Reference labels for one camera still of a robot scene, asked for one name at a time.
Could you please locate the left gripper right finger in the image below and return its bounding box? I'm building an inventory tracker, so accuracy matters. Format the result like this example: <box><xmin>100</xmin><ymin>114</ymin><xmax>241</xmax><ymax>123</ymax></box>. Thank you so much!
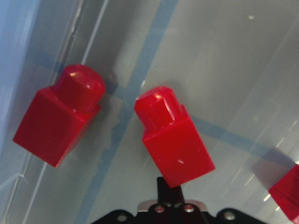
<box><xmin>174</xmin><ymin>186</ymin><xmax>185</xmax><ymax>205</ymax></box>

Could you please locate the clear plastic storage box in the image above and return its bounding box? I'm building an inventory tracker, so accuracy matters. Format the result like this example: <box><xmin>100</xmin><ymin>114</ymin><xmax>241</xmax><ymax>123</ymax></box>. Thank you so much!
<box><xmin>0</xmin><ymin>0</ymin><xmax>299</xmax><ymax>224</ymax></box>

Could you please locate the red block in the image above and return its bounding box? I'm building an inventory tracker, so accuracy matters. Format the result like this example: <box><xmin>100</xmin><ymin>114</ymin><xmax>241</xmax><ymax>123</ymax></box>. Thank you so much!
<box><xmin>13</xmin><ymin>64</ymin><xmax>106</xmax><ymax>168</ymax></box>
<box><xmin>135</xmin><ymin>86</ymin><xmax>215</xmax><ymax>188</ymax></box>
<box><xmin>268</xmin><ymin>164</ymin><xmax>299</xmax><ymax>224</ymax></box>

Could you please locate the blue plastic tray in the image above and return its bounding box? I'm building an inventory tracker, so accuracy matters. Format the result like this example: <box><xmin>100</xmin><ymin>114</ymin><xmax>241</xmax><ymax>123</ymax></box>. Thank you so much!
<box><xmin>0</xmin><ymin>0</ymin><xmax>47</xmax><ymax>152</ymax></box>

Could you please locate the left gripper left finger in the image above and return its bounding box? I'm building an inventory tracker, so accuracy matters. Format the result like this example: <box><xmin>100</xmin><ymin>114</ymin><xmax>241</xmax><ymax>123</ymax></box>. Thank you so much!
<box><xmin>157</xmin><ymin>177</ymin><xmax>173</xmax><ymax>205</ymax></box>

